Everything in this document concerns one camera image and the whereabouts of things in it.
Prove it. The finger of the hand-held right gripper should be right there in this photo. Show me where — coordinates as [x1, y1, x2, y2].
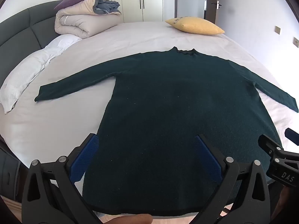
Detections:
[285, 128, 299, 145]
[258, 134, 299, 162]

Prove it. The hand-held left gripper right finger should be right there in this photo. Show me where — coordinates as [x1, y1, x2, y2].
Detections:
[193, 134, 271, 224]

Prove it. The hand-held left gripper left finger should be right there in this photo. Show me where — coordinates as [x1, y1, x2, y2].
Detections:
[21, 133, 103, 224]

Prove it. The dark green sweater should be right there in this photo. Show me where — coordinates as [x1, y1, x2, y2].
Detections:
[34, 47, 299, 217]

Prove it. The person's right forearm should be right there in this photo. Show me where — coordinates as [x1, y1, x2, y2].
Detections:
[276, 187, 299, 220]

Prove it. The white pillow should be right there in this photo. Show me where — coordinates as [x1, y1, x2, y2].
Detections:
[0, 34, 83, 114]

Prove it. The bed with white sheet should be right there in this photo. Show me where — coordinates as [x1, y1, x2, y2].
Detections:
[0, 21, 299, 218]

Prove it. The rolled beige duvet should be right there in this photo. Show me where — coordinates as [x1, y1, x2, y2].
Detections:
[54, 0, 122, 39]

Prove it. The yellow cushion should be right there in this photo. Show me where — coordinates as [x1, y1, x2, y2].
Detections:
[165, 17, 225, 35]

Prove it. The grey chair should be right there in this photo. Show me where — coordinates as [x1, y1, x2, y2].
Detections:
[0, 0, 66, 87]

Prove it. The blue grey blanket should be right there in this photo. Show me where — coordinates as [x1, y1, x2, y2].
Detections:
[93, 0, 122, 15]

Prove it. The purple cushion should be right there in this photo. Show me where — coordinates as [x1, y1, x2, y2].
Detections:
[54, 0, 101, 11]

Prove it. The cream wardrobe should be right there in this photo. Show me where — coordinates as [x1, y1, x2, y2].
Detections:
[89, 0, 178, 23]

